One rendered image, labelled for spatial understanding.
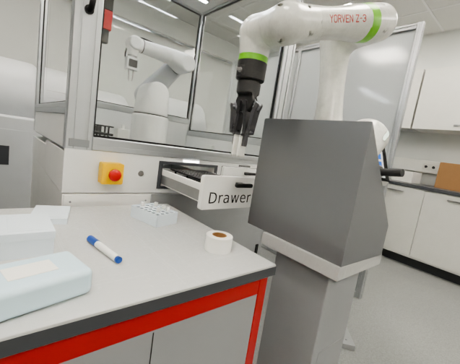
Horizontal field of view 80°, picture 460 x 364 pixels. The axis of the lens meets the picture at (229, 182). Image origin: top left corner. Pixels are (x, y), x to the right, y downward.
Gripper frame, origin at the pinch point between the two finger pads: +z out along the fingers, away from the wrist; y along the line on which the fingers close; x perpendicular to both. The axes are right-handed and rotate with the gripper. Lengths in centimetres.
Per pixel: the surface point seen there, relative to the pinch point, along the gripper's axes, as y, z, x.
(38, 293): 25, 24, -55
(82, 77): -32, -13, -40
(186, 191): -12.1, 18.4, -9.7
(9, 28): -349, -85, -51
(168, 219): -5.1, 25.6, -19.3
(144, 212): -9.7, 24.4, -25.4
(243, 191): -0.7, 15.3, 6.3
